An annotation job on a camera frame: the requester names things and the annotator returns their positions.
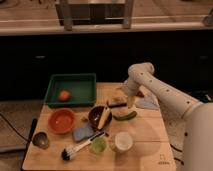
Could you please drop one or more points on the wooden stool frame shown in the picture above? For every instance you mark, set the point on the wooden stool frame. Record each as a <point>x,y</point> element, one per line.
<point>94,12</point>

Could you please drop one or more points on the green plastic tray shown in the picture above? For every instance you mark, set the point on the green plastic tray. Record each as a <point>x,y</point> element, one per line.
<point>82,89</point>

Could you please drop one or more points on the eraser with black stripe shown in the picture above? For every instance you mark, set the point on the eraser with black stripe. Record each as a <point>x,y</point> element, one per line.
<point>116,102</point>

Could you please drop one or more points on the blue sponge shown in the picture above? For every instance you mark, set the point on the blue sponge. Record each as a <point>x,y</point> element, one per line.
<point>82,133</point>

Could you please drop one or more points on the grey folded cloth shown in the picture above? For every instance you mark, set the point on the grey folded cloth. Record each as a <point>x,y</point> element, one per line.
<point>147,102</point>

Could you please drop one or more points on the yellow banana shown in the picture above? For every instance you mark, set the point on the yellow banana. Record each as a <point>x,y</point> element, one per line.
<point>104,117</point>

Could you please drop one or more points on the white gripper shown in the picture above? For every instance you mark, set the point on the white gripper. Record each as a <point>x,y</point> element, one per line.
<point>130,88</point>

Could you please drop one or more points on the red tomato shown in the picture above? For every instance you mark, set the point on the red tomato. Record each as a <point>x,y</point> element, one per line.
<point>64,96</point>

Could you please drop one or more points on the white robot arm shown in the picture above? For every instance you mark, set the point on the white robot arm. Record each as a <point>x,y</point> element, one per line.
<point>198,143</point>

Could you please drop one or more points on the white paper cup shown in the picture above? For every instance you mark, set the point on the white paper cup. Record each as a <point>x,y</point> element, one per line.
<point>122,142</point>

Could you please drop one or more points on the black bristle brush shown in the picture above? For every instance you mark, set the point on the black bristle brush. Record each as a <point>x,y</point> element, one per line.
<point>70,151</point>

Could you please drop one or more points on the dark brown bowl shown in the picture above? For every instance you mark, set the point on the dark brown bowl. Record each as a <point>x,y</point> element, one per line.
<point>95,115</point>

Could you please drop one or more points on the green cucumber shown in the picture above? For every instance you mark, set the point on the green cucumber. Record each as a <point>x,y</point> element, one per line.
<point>125,117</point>

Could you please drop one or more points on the orange bowl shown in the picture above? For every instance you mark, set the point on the orange bowl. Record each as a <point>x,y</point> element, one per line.
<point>61,121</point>

